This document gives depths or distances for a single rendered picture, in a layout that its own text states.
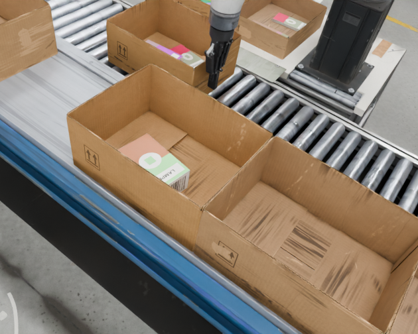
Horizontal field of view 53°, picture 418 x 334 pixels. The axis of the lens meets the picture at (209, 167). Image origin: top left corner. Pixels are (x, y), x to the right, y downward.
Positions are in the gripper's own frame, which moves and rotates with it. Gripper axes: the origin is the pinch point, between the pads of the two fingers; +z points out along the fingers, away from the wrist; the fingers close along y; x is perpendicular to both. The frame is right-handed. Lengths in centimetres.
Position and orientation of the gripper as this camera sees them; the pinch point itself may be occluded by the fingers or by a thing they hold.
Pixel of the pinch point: (213, 79)
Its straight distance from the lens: 145.7
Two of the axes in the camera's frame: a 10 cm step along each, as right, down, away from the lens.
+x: -8.0, -5.2, 3.1
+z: -1.3, 6.6, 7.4
